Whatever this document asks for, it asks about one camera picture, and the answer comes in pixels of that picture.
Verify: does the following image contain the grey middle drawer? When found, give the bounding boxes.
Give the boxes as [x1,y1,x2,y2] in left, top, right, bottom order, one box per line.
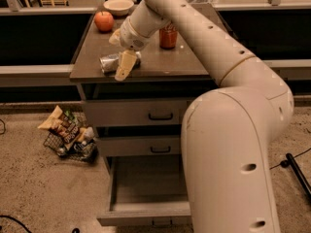
[95,124,181,156]

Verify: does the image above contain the grey top drawer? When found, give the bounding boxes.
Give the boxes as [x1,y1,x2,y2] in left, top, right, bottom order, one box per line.
[81,81,195,128]

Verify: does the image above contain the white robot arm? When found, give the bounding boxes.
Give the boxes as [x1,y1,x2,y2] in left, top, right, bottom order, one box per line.
[110,0,294,233]

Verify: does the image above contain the white bowl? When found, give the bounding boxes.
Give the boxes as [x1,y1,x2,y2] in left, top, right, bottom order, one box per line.
[103,0,134,17]

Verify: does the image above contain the black cable floor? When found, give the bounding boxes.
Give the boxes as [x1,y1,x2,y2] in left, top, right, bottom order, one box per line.
[0,214,33,233]
[269,148,311,171]

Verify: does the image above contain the wire basket on floor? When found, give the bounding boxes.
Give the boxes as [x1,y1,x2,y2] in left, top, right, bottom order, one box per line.
[38,106,97,162]

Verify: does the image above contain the red apple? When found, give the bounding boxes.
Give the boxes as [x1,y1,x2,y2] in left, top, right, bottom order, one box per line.
[94,11,114,32]

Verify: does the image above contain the black pole on floor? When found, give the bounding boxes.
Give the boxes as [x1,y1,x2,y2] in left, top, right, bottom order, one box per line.
[286,153,311,200]

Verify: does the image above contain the grey drawer cabinet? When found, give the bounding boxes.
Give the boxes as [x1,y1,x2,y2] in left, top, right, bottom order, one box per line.
[69,3,227,167]

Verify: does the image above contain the black cable left floor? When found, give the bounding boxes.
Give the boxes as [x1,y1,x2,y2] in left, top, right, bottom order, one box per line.
[0,214,33,233]

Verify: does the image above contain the grey bottom drawer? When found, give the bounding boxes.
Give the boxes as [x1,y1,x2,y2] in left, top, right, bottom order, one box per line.
[98,154,191,226]

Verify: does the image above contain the red coca-cola can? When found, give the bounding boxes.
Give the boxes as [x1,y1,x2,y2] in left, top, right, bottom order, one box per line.
[159,23,178,50]

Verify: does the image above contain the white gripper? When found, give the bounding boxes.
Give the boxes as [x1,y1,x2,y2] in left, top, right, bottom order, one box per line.
[109,17,150,82]

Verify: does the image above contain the yellow snack bag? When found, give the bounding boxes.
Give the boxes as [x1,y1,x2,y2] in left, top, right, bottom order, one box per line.
[38,106,86,149]

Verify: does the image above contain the black cable right floor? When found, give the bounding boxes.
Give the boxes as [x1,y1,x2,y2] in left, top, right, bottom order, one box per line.
[269,148,311,171]

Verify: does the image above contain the grey drawer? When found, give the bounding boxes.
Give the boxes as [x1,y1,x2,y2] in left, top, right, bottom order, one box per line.
[95,124,181,156]
[98,154,191,226]
[81,81,195,128]

